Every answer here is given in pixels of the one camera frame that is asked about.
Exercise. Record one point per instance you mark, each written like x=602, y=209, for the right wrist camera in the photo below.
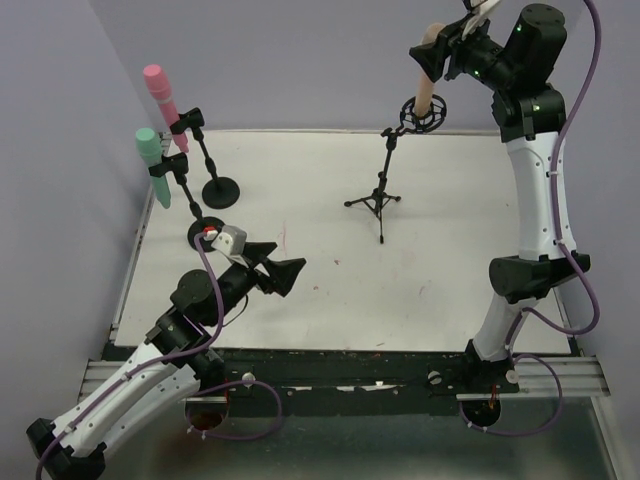
x=478, y=12

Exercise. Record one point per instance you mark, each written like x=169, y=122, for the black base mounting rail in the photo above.
x=312, y=383

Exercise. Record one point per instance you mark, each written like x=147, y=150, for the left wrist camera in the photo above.
x=229, y=241

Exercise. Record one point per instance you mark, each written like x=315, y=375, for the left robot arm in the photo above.
x=174, y=362

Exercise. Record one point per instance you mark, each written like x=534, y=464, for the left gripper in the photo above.
x=261, y=273

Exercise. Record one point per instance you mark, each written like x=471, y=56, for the peach toy microphone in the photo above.
x=426, y=85

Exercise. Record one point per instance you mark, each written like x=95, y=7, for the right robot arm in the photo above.
x=531, y=116

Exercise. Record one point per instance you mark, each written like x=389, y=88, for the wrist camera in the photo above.
x=229, y=241
x=478, y=12

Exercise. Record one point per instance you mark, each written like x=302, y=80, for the black tripod mic stand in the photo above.
x=379, y=198

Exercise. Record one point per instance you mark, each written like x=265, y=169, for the pink toy microphone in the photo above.
x=160, y=89

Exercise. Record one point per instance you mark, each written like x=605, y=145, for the black round-base mic stand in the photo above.
x=219, y=192

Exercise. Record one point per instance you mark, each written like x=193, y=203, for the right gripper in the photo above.
x=451, y=48

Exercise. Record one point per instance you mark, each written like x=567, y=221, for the teal toy microphone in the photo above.
x=148, y=145

